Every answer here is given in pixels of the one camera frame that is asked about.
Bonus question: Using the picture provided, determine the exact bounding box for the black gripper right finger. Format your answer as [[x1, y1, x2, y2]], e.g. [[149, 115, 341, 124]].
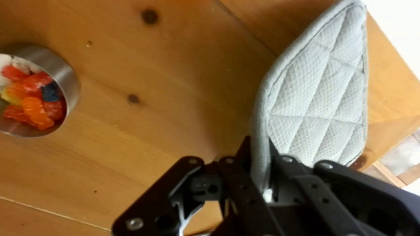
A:
[[269, 145, 420, 236]]

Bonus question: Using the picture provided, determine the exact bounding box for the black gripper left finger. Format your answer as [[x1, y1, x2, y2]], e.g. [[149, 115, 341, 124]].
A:
[[111, 136, 280, 236]]

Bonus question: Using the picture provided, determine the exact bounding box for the gray quilted oven mat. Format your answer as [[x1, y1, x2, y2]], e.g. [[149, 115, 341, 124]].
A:
[[250, 0, 368, 190]]

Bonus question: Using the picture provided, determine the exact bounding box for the pine wooden dresser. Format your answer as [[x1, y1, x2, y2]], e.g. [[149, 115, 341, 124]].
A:
[[0, 0, 420, 236]]

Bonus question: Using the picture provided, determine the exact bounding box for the steel cup with candy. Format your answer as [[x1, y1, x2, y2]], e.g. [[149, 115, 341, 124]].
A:
[[0, 44, 80, 137]]

